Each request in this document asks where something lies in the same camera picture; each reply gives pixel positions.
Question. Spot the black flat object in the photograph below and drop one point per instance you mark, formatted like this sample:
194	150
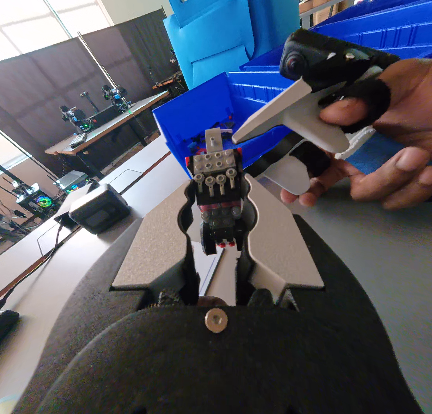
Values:
6	322

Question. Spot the black device with green lights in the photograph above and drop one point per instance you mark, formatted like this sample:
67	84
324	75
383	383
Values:
113	95

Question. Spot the blue felt bag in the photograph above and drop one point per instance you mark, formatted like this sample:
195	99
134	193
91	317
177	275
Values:
209	32

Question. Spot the wooden background desk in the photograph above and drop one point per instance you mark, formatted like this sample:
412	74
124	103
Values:
111	120

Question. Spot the bright window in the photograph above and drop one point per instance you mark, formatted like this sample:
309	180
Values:
40	12

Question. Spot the blue plastic bin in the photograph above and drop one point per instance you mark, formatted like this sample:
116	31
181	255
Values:
202	110

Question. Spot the pile of loose toy bricks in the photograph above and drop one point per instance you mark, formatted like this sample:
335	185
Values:
206	140

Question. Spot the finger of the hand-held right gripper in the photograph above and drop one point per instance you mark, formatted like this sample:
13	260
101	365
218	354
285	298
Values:
293	177
297	116

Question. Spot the grey desk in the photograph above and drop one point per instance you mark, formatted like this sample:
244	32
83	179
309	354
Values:
371	252

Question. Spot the person's right hand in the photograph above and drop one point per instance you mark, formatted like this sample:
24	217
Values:
411	93

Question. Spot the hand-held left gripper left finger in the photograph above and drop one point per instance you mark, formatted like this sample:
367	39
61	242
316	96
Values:
152	252

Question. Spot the brick instruction booklet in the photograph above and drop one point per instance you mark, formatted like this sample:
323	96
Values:
219	279

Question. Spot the wooden workbench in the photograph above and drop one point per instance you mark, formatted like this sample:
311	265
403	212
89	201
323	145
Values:
324	5

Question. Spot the toy brick vehicle model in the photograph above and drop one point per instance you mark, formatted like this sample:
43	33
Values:
216	191

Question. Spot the black keyboard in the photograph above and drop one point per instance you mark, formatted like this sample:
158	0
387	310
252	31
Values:
78	140

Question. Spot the black curtain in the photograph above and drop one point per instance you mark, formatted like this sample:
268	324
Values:
50	76

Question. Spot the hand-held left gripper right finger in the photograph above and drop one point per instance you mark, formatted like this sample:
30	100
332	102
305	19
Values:
287	252

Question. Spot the black hard case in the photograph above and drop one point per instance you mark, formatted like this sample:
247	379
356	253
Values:
98	208

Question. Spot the computer case with rainbow fan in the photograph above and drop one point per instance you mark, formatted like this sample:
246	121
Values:
37	199

